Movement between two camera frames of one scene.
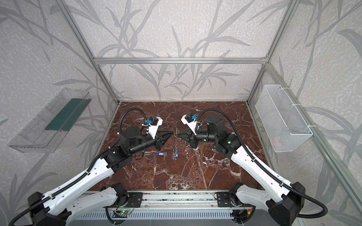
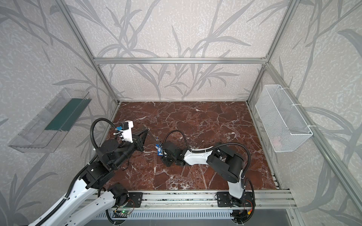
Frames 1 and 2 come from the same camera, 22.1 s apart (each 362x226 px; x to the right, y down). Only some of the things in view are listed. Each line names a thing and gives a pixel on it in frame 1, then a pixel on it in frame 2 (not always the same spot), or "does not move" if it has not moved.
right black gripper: [193, 137] → [164, 152]
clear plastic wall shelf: [43, 133] does not move
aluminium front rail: [199, 200] does not move
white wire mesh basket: [284, 124] does not move
